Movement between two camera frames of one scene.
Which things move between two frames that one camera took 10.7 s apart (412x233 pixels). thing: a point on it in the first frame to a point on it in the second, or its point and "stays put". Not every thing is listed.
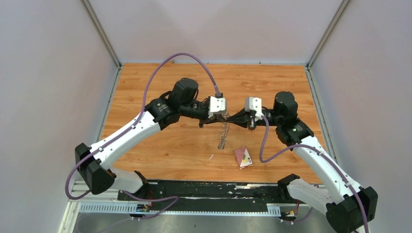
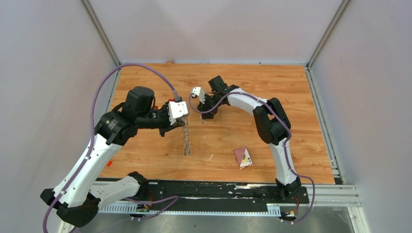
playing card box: (243, 158) stays put
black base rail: (212, 191) stays put
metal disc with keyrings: (224, 132) to (186, 136)
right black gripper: (244, 118) to (205, 107)
